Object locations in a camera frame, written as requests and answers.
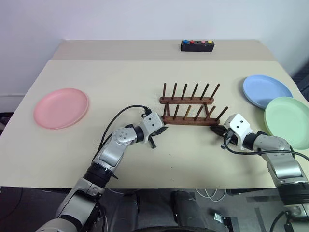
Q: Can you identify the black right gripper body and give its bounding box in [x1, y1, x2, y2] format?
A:
[222, 128, 239, 147]

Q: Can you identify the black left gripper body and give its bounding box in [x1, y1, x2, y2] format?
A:
[149, 125, 167, 144]

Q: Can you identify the wooden dish rack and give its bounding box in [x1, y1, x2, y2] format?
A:
[159, 83, 229, 127]

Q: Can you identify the blue plate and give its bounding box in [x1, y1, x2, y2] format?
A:
[242, 74, 294, 110]

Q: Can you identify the green plate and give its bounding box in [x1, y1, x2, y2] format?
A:
[264, 96, 309, 150]

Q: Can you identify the dark rounded shape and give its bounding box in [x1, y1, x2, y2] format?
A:
[169, 189, 202, 229]

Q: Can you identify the black button box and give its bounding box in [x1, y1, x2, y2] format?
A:
[180, 40, 214, 53]

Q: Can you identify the black mesh chair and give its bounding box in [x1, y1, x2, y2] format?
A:
[291, 61, 309, 103]

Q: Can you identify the pink plate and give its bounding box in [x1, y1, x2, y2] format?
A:
[33, 87, 89, 130]

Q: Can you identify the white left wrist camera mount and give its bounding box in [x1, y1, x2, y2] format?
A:
[140, 109, 164, 144]

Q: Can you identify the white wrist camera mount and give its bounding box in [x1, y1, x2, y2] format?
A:
[140, 109, 164, 144]
[224, 113, 253, 147]

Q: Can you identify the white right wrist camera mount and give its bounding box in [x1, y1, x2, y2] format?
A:
[224, 113, 253, 147]

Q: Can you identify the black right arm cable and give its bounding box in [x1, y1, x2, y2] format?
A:
[220, 135, 309, 161]

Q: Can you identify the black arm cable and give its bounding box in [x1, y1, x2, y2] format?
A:
[220, 135, 309, 161]
[95, 104, 152, 158]

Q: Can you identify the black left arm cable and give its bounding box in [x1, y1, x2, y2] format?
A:
[95, 104, 152, 158]

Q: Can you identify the white floor cable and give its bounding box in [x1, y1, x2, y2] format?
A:
[194, 188, 228, 202]

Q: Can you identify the black metal floor bracket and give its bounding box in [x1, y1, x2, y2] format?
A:
[213, 212, 239, 232]

